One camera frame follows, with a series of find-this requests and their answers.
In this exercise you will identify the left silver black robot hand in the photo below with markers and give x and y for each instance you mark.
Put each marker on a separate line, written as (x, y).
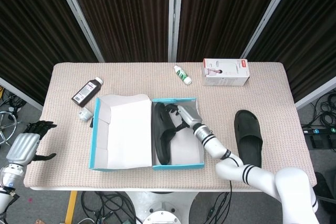
(22, 148)

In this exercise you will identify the aluminium partition post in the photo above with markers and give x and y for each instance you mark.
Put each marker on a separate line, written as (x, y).
(175, 16)
(21, 93)
(315, 93)
(270, 16)
(78, 16)

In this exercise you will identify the chrome stool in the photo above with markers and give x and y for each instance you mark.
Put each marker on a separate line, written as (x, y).
(8, 115)

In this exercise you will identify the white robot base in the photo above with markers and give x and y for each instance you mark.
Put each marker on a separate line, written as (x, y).
(162, 208)

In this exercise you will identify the small white green bottle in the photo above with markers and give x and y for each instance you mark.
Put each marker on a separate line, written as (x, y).
(182, 75)

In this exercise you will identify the beige carpeted table top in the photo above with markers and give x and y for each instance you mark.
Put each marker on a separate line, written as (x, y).
(157, 82)

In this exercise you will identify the brown medicine bottle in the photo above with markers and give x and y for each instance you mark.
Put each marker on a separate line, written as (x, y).
(85, 93)

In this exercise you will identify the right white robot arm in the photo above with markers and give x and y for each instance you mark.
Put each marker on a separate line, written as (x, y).
(262, 176)

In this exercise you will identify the black foot pedal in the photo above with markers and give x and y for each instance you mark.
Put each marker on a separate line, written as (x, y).
(317, 142)

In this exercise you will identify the light blue shoe box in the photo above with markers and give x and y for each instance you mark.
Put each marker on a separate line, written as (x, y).
(126, 134)

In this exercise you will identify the black slide sandal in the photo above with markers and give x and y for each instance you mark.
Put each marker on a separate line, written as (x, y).
(248, 129)
(162, 145)

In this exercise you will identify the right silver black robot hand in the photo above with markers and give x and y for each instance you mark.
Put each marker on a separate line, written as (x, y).
(191, 116)

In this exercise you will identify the white carton with red print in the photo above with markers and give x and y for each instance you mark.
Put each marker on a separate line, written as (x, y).
(225, 79)

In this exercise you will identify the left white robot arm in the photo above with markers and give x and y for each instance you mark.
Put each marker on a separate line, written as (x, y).
(10, 176)

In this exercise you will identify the small white jar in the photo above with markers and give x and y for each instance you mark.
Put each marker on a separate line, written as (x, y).
(85, 115)

